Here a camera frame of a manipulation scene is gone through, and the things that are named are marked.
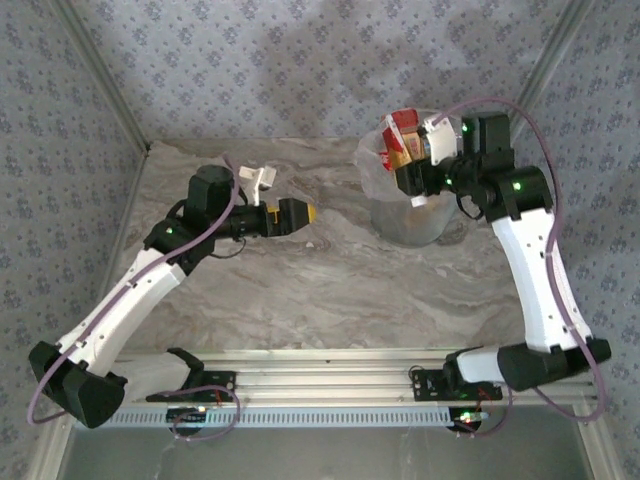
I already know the thin aluminium table edge beam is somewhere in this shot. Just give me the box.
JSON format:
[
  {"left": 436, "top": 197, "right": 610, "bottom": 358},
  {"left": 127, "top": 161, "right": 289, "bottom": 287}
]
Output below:
[{"left": 119, "top": 348, "right": 501, "bottom": 365}]

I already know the grey slotted cable duct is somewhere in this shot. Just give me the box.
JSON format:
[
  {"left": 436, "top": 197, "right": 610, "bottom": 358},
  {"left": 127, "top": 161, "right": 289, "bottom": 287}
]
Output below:
[{"left": 109, "top": 407, "right": 504, "bottom": 430}]

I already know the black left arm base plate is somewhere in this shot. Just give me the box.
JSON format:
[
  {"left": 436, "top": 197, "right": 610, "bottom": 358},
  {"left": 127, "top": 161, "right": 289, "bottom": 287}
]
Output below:
[{"left": 144, "top": 370, "right": 237, "bottom": 405}]

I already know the small controller board with LED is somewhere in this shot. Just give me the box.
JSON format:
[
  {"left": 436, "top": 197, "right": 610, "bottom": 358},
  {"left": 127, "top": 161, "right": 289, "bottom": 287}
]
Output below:
[
  {"left": 166, "top": 405, "right": 209, "bottom": 424},
  {"left": 447, "top": 407, "right": 489, "bottom": 431}
]

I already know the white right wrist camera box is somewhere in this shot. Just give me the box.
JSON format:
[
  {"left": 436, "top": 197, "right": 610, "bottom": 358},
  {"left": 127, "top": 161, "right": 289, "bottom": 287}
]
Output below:
[{"left": 422, "top": 115, "right": 460, "bottom": 166}]

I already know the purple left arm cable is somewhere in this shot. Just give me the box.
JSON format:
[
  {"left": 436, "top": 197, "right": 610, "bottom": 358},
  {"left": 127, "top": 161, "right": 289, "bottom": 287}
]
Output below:
[{"left": 27, "top": 153, "right": 242, "bottom": 442}]

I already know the clear plastic bin liner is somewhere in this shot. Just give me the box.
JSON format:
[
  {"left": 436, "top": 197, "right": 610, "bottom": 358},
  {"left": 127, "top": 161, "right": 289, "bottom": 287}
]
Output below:
[{"left": 353, "top": 129, "right": 401, "bottom": 201}]

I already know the wide aluminium slotted beam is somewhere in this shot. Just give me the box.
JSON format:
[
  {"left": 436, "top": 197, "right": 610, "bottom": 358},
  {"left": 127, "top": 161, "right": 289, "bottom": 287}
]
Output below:
[{"left": 114, "top": 364, "right": 599, "bottom": 407}]

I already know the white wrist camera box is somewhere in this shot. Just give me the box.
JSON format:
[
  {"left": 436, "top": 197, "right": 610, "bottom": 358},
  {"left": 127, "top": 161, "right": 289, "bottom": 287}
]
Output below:
[
  {"left": 422, "top": 115, "right": 460, "bottom": 166},
  {"left": 238, "top": 164, "right": 279, "bottom": 206}
]

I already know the aluminium frame post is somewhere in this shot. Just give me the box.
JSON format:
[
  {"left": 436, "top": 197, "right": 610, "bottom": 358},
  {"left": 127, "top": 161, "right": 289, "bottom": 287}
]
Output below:
[
  {"left": 49, "top": 0, "right": 151, "bottom": 154},
  {"left": 492, "top": 0, "right": 599, "bottom": 151}
]

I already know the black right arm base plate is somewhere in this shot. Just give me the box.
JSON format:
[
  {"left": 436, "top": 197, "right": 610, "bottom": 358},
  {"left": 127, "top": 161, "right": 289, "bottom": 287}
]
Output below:
[{"left": 408, "top": 367, "right": 504, "bottom": 404}]

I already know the brown tea bottle red label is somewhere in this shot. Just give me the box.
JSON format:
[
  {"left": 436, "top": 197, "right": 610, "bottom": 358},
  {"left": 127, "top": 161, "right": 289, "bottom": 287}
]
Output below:
[{"left": 380, "top": 108, "right": 427, "bottom": 174}]

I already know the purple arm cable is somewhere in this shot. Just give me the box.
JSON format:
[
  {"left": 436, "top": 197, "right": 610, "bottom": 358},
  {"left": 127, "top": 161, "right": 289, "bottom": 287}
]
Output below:
[
  {"left": 27, "top": 153, "right": 242, "bottom": 442},
  {"left": 432, "top": 97, "right": 609, "bottom": 439}
]

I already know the translucent plastic bin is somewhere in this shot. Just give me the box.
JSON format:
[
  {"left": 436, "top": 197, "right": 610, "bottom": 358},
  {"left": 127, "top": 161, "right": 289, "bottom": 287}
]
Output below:
[{"left": 353, "top": 106, "right": 469, "bottom": 247}]

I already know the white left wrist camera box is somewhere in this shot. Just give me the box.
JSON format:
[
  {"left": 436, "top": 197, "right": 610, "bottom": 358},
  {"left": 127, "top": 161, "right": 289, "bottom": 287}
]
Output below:
[{"left": 238, "top": 164, "right": 279, "bottom": 206}]

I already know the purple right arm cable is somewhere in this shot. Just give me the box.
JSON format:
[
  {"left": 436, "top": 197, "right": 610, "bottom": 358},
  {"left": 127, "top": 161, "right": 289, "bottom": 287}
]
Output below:
[{"left": 432, "top": 97, "right": 609, "bottom": 439}]

